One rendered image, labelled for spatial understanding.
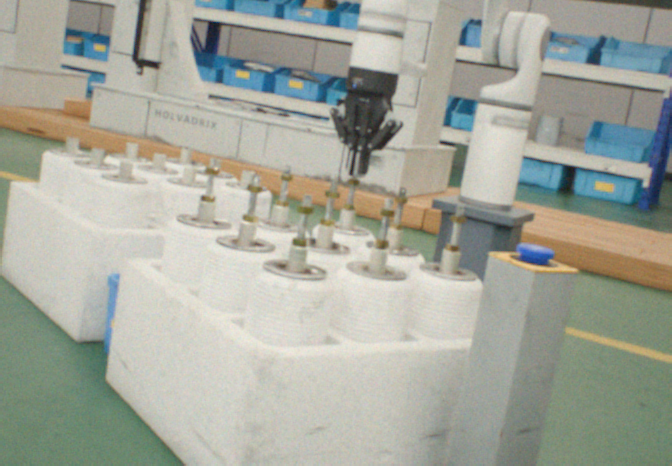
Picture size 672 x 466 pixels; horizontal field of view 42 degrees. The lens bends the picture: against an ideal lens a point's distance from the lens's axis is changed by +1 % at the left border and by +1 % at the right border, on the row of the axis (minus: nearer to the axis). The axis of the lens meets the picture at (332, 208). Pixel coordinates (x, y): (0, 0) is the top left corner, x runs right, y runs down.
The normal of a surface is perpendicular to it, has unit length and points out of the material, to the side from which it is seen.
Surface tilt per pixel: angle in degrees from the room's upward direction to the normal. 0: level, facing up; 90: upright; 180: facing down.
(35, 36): 90
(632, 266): 90
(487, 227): 90
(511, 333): 90
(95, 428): 0
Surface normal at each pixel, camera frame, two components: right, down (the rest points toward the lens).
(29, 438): 0.17, -0.97
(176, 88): -0.44, 0.06
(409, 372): 0.56, 0.22
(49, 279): -0.78, -0.04
